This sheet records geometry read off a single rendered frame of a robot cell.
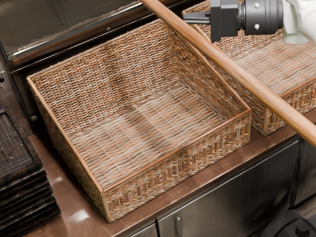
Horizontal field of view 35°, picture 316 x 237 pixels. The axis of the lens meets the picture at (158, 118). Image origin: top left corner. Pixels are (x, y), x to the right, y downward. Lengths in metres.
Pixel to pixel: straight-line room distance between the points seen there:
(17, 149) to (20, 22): 0.40
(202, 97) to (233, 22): 0.70
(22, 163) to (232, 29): 0.67
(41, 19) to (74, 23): 0.11
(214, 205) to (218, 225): 0.14
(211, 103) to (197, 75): 0.11
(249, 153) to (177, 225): 0.34
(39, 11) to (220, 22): 0.67
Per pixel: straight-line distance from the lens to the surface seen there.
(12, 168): 1.42
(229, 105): 1.69
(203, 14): 1.18
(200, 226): 1.77
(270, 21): 1.15
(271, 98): 0.94
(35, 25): 1.63
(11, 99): 1.75
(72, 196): 1.63
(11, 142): 1.49
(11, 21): 1.61
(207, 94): 1.79
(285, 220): 1.99
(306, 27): 1.09
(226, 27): 1.17
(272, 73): 1.97
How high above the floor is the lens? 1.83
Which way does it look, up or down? 44 degrees down
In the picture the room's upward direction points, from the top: 7 degrees counter-clockwise
